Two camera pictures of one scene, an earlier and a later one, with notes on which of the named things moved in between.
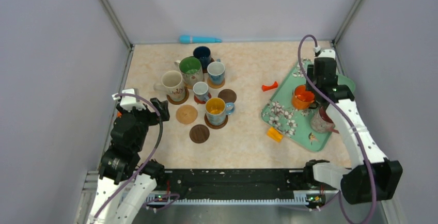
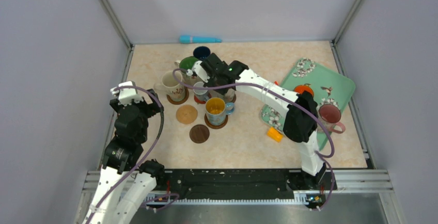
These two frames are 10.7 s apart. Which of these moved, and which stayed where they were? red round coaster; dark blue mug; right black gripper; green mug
Moved: right black gripper
Stayed: red round coaster; dark blue mug; green mug
